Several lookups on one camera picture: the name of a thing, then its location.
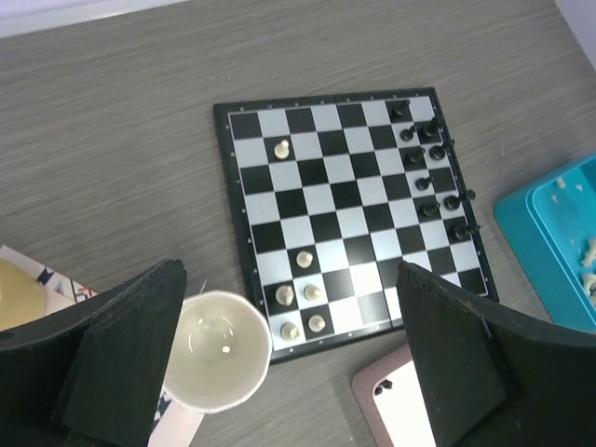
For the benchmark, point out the white chess piece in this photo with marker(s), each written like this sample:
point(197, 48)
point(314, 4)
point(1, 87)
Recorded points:
point(304, 259)
point(316, 323)
point(284, 295)
point(589, 256)

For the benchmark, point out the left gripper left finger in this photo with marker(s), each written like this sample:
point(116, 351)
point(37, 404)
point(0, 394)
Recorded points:
point(92, 373)

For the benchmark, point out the pink metal tin tray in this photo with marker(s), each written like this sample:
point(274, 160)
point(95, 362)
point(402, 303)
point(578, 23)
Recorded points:
point(390, 397)

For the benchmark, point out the white pawn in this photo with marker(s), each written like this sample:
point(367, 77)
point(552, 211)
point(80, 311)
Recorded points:
point(289, 331)
point(312, 292)

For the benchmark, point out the white chess piece in tray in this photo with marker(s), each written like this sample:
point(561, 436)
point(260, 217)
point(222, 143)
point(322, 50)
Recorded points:
point(589, 256)

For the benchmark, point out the white pawn far corner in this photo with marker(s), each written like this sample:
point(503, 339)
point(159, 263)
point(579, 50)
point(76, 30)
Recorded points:
point(282, 149)

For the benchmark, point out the patterned cloth placemat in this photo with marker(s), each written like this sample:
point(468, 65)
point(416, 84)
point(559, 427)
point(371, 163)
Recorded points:
point(173, 425)

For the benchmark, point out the black white chess board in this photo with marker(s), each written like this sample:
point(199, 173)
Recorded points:
point(347, 195)

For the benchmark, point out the yellow mug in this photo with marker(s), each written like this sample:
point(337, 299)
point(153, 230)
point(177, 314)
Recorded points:
point(22, 299)

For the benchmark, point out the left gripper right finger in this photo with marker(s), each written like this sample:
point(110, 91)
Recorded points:
point(493, 376)

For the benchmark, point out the light blue mug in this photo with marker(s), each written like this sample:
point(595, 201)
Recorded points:
point(220, 353)

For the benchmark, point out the blue plastic tray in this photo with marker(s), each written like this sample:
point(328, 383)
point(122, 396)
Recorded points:
point(548, 223)

